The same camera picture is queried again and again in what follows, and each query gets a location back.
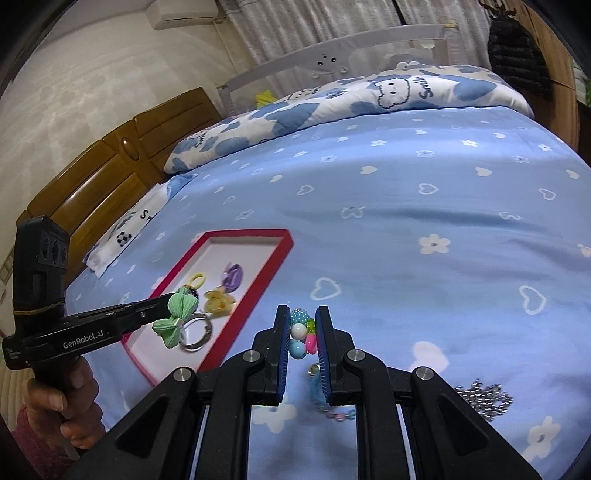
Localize red jewelry tray box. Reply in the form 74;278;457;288
121;228;295;387

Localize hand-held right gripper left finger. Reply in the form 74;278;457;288
104;305;291;480

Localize green fabric bow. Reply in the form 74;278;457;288
152;288;200;349

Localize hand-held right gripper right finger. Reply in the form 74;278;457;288
315;305;543;480

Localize white printed pillow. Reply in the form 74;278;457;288
83;174;199;278

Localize wooden headboard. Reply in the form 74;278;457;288
16;87;222;259

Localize blue cloud-print pillow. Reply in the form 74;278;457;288
164;60;535;175

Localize grey patterned curtain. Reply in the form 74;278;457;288
392;0;490;51
217;0;402;70

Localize wooden wardrobe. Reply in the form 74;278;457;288
512;0;580;153

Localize pastel bead bracelet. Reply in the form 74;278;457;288
307;364;358;421

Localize silver chain necklace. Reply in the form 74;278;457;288
455;378;513;422

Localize stack of green tissue packs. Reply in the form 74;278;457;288
573;60;591;107

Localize dark coat rack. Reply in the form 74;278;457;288
478;0;515;19

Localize silver metal bangle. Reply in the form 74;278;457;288
178;311;214;354

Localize purple hair tie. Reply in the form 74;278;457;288
222;262;245;289

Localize black puffer jacket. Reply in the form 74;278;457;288
487;11;550;97

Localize grey mesh bed rail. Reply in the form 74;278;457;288
217;24;462;116

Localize yellow hair claw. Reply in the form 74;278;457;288
203;286;236;318

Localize person's left hand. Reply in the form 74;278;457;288
25;356;107;460

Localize white air conditioner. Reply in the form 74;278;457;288
147;0;220;29

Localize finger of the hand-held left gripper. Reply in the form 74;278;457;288
110;295;176;340

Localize colourful chunky bead bracelet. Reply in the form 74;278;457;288
288;307;319;361

